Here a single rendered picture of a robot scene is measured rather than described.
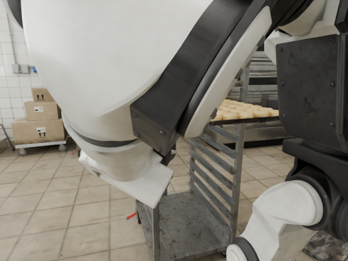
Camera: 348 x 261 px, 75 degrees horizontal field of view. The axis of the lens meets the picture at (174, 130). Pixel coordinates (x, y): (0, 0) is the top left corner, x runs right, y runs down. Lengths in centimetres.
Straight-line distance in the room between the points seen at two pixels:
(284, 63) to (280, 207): 30
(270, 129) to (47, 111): 317
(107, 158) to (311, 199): 40
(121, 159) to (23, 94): 383
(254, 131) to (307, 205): 302
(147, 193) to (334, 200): 34
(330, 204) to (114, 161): 41
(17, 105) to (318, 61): 389
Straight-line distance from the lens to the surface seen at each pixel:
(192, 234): 152
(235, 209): 135
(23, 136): 359
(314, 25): 41
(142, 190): 33
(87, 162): 29
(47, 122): 349
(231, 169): 128
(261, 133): 358
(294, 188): 51
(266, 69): 345
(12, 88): 403
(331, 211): 51
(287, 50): 46
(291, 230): 64
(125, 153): 17
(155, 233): 122
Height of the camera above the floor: 111
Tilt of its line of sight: 15 degrees down
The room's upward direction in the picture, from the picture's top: straight up
